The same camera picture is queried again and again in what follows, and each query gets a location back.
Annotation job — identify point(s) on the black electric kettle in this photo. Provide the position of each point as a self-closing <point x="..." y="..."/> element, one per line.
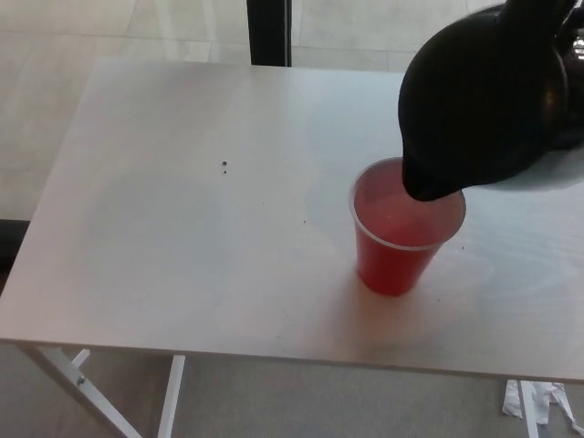
<point x="479" y="100"/>

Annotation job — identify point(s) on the red plastic cup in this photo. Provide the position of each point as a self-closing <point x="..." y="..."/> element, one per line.
<point x="392" y="269"/>

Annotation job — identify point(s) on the white straight table leg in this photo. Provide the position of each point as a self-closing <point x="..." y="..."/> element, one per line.
<point x="171" y="397"/>

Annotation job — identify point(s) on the white diagonal table leg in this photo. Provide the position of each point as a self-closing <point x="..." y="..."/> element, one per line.
<point x="64" y="378"/>

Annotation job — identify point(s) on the white thin table leg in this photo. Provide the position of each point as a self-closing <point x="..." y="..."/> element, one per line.
<point x="529" y="410"/>

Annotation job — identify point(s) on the crumpled white paper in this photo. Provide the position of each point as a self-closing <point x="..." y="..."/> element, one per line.
<point x="549" y="401"/>

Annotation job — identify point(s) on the black vertical post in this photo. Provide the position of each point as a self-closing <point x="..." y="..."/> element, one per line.
<point x="270" y="32"/>

